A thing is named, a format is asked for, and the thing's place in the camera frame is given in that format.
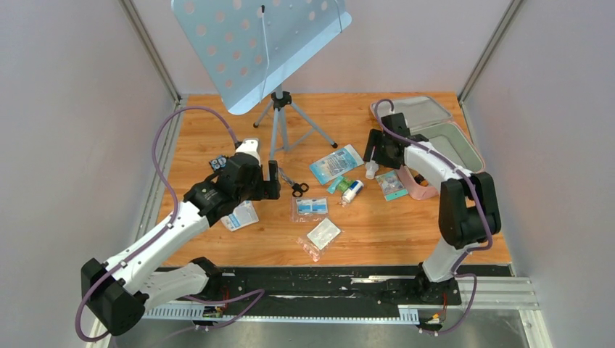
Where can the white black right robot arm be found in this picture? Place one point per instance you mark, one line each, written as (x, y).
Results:
(468, 207)

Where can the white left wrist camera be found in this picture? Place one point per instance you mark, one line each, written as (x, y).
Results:
(250, 146)

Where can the black handled scissors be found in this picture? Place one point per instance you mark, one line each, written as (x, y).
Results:
(298, 189)

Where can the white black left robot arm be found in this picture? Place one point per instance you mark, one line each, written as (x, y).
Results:
(121, 289)

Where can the white blue gauze packet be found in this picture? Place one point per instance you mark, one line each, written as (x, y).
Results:
(242, 216)

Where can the pink medicine kit case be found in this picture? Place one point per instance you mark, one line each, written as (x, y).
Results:
(426, 116)

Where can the blue bandage strip packet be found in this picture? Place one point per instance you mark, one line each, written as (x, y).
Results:
(333, 186)

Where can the white pad in plastic bag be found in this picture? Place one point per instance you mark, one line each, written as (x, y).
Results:
(316, 242)

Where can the white blue bottle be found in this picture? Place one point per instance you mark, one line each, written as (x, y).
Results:
(351, 192)

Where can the green wind oil box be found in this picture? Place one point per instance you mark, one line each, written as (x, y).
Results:
(345, 184)

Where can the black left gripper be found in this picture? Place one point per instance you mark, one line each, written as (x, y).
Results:
(269, 190)

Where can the white green medicine bottle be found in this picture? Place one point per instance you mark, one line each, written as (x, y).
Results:
(371, 169)

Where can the large blue cotton packet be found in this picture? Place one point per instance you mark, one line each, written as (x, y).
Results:
(336, 164)

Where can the alcohol wipes zip bag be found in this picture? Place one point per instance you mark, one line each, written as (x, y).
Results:
(304, 210)

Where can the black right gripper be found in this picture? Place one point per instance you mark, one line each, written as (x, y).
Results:
(376, 137)

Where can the teal medical tape packet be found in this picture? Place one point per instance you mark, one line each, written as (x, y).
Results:
(391, 186)

